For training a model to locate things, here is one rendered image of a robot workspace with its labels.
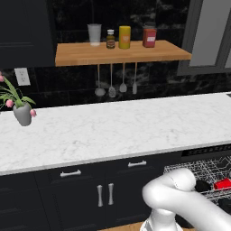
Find dark cupboard door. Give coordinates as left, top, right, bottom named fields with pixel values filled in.
left=38, top=178, right=107, bottom=231
left=105, top=170, right=166, bottom=228

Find clear glass cup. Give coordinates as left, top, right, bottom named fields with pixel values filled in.
left=87, top=23, right=103, bottom=47

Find black dishwasher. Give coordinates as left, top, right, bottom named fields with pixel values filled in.
left=163, top=143, right=231, bottom=228

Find black bowl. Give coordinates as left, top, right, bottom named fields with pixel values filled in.
left=194, top=180, right=212, bottom=193

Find hanging metal slotted spoon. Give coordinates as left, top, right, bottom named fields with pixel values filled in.
left=107, top=63, right=117, bottom=98

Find hanging metal spatula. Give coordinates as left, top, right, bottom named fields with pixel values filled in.
left=119, top=62, right=128, bottom=93

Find hanging metal ladle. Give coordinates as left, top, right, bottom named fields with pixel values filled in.
left=95, top=63, right=106, bottom=97

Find hanging narrow metal turner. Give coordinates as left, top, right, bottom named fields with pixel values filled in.
left=132, top=62, right=139, bottom=95

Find dark drawer front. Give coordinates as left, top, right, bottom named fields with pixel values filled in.
left=33, top=163, right=106, bottom=186
left=104, top=152, right=183, bottom=177

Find small brown bottle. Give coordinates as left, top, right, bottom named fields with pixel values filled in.
left=106, top=29, right=116, bottom=50

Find yellow jar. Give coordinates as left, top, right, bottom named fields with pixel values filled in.
left=118, top=25, right=132, bottom=50

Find red jar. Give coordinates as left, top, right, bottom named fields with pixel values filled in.
left=142, top=22, right=158, bottom=49

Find pink flowers in grey vase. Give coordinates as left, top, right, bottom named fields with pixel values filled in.
left=0, top=71, right=38, bottom=127

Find dark upper cupboard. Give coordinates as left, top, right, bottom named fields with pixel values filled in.
left=0, top=0, right=57, bottom=69

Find grey framed cupboard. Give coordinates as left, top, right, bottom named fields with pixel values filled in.
left=176, top=0, right=231, bottom=77

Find dark drawer stack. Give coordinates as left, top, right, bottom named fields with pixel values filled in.
left=0, top=171, right=51, bottom=231

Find silver drawer handle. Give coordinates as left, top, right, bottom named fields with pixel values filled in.
left=127, top=160, right=148, bottom=168
left=60, top=170, right=82, bottom=179

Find wooden wall shelf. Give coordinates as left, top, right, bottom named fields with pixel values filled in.
left=54, top=40, right=192, bottom=68

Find silver cupboard door handle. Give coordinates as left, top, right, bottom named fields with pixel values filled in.
left=107, top=182, right=115, bottom=206
left=97, top=184, right=104, bottom=208

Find white wall outlet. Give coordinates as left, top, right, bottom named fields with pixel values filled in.
left=14, top=68, right=32, bottom=87

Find wire dishwasher rack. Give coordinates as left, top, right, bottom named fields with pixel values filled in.
left=163, top=154, right=231, bottom=206

